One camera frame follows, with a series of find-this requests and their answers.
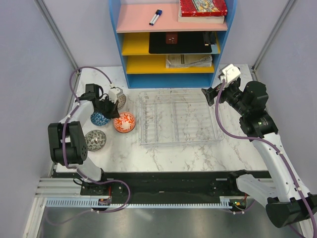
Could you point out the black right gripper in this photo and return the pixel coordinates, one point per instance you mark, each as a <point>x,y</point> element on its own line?
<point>210,93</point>

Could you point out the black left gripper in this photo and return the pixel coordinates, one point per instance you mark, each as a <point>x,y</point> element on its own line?
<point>114,112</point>

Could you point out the brown geometric patterned bowl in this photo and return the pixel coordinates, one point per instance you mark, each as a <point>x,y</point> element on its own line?
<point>121,97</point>

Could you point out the orange floral patterned bowl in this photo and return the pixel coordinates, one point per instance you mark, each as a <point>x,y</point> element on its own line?
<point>125,123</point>

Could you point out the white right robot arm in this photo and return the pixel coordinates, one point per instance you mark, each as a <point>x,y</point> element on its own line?
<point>289,200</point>

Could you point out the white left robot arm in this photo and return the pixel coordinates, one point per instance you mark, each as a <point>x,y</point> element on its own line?
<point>67,142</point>

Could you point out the blue triangle patterned bowl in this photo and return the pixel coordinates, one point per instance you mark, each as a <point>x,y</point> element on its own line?
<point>99,119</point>

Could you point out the grey mosaic patterned bowl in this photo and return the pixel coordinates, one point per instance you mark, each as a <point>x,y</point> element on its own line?
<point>95,140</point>

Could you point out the black device on shelf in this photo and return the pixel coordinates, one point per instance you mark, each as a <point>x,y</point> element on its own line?
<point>209,38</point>

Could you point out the folded newspaper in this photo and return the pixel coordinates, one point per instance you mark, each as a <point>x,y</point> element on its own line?
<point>187,61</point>

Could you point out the white thick book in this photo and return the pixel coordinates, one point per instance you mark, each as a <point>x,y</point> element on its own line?
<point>196,19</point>

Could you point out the blue and yellow shelf unit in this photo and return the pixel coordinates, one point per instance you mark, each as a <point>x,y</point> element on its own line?
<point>134,24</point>

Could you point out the blue capped marker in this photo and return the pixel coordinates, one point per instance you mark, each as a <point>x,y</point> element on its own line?
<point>158,12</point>

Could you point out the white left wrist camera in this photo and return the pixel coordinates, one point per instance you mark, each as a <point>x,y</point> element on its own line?
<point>114,93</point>

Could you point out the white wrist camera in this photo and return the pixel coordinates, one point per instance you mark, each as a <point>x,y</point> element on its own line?
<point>114,93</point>
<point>229,73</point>

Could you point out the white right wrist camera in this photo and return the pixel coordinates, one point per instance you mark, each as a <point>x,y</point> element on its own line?
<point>229,73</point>

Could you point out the white wire dish rack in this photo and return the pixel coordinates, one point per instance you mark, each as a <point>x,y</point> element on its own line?
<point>176,117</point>

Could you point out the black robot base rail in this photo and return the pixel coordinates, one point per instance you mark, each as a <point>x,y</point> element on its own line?
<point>169,187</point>

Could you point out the light blue cable duct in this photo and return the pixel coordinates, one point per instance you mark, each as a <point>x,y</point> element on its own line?
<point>98,203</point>

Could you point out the aluminium frame post right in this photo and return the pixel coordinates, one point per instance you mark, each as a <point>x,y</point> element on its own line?
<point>274,32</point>

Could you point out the aluminium frame post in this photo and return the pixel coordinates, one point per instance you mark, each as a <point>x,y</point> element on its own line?
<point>55,30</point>
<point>274,32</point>

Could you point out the aluminium frame post left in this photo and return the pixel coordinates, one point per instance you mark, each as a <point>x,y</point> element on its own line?
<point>55,30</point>

